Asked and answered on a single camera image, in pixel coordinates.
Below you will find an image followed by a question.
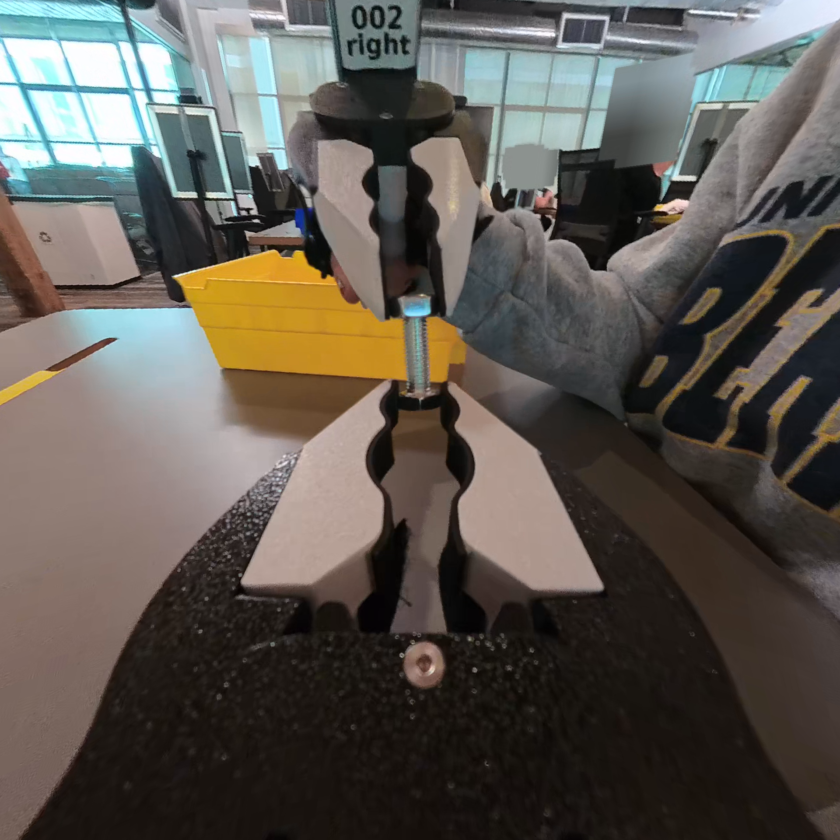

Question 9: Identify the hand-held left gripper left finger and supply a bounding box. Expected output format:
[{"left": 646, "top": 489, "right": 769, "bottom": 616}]
[{"left": 241, "top": 381, "right": 411, "bottom": 632}]

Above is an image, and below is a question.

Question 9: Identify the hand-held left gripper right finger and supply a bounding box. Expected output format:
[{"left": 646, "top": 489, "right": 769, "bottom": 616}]
[{"left": 438, "top": 382, "right": 605, "bottom": 634}]

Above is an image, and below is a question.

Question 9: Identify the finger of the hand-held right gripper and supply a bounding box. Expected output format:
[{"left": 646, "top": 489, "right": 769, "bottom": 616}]
[
  {"left": 312, "top": 140, "right": 395, "bottom": 322},
  {"left": 408, "top": 135, "right": 484, "bottom": 319}
]

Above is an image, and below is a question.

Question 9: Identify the silver hex bolt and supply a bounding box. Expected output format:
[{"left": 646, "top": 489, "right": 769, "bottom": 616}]
[{"left": 397, "top": 294, "right": 435, "bottom": 396}]

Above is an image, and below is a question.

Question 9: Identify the person's right forearm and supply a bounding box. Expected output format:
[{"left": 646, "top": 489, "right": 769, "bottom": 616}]
[{"left": 449, "top": 203, "right": 664, "bottom": 421}]

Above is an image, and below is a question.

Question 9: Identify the person's right hand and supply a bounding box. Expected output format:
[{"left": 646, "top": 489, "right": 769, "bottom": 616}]
[{"left": 330, "top": 252, "right": 363, "bottom": 306}]

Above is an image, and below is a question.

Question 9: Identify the small framed display board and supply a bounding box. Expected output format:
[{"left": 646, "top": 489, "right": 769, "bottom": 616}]
[{"left": 220, "top": 130, "right": 255, "bottom": 194}]

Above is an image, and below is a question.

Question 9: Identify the black mesh office chair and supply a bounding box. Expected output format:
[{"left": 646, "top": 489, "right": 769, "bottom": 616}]
[{"left": 550, "top": 147, "right": 662, "bottom": 270}]

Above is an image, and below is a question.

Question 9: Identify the yellow plastic bin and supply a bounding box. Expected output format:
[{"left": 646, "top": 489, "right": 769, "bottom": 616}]
[{"left": 174, "top": 249, "right": 468, "bottom": 382}]

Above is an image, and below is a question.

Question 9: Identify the large framed display board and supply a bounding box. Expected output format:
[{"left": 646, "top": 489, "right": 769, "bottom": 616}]
[{"left": 146, "top": 103, "right": 236, "bottom": 263}]

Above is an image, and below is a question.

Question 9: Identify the dark jacket on chair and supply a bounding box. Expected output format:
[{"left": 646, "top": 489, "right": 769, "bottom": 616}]
[{"left": 131, "top": 146, "right": 227, "bottom": 303}]

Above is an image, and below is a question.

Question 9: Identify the white recycling bin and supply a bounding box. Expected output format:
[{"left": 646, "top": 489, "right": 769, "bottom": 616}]
[{"left": 10, "top": 200, "right": 142, "bottom": 287}]

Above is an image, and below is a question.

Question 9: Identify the yellow tape strip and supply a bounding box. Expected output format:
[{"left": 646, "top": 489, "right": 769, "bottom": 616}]
[{"left": 0, "top": 369, "right": 64, "bottom": 406}]

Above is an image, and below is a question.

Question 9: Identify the person in grey sweatshirt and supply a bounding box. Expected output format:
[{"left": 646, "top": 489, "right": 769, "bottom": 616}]
[{"left": 607, "top": 23, "right": 840, "bottom": 618}]

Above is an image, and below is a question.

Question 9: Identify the silver air duct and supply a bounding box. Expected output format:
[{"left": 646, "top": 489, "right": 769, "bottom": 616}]
[{"left": 420, "top": 8, "right": 698, "bottom": 59}]

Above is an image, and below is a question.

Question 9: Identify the wooden post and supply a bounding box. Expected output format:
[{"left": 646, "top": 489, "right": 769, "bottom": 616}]
[{"left": 0, "top": 190, "right": 67, "bottom": 317}]

